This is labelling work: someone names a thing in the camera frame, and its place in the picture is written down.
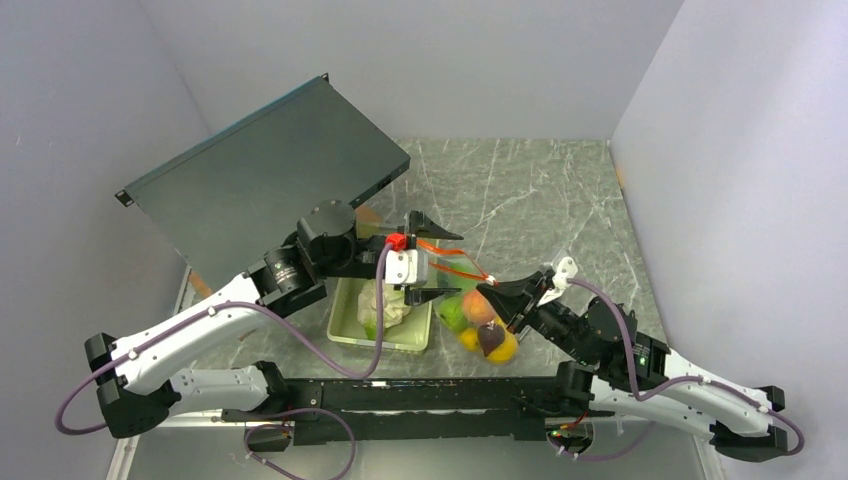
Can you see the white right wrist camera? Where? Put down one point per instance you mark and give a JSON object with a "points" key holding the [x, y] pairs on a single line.
{"points": [[557, 274]]}

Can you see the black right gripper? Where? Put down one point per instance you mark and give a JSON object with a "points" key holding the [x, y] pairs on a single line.
{"points": [[516, 296]]}

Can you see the light green plastic tray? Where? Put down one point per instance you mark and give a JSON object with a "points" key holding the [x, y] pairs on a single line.
{"points": [[409, 336]]}

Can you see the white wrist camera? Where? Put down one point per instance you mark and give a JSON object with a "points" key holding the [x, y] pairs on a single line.
{"points": [[406, 268], [557, 274]]}

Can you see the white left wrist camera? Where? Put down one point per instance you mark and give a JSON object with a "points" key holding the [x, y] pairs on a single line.
{"points": [[406, 268]]}

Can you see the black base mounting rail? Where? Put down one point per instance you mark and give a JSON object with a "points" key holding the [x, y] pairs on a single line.
{"points": [[320, 411]]}

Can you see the dark red plum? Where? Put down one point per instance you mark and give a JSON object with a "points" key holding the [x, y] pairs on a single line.
{"points": [[490, 337]]}

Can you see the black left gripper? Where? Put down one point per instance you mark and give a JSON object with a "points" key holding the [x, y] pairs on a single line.
{"points": [[421, 225]]}

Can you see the yellow corn cob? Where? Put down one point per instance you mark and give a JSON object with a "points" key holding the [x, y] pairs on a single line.
{"points": [[469, 339]]}

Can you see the white cauliflower with leaves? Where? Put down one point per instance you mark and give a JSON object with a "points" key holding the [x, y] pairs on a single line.
{"points": [[394, 308]]}

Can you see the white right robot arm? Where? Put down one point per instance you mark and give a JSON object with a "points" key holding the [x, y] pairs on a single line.
{"points": [[614, 368]]}

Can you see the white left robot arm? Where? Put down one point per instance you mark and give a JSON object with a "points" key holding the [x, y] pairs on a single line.
{"points": [[145, 378]]}

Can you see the clear zip bag orange zipper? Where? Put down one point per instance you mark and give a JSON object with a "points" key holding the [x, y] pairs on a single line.
{"points": [[457, 272]]}

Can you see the orange red peach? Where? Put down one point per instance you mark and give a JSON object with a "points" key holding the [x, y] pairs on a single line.
{"points": [[476, 308]]}

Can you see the light green bitter gourd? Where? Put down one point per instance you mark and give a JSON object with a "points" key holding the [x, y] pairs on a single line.
{"points": [[451, 315]]}

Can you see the dark grey rack server chassis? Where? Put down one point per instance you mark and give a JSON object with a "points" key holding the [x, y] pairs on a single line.
{"points": [[223, 203]]}

